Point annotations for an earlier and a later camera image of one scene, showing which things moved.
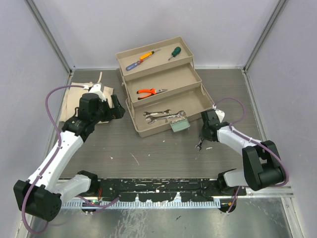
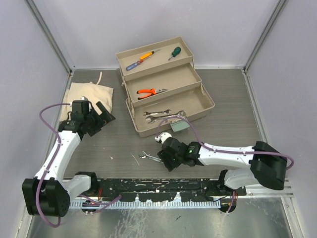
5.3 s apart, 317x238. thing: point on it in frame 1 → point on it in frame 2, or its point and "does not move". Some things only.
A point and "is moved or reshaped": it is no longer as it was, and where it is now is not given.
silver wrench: [198, 147] is moved or reshaped
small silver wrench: [165, 112] does not move
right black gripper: [204, 136] → [170, 164]
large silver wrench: [180, 114] does not move
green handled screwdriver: [176, 51] does not move
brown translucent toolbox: [162, 88] does not move
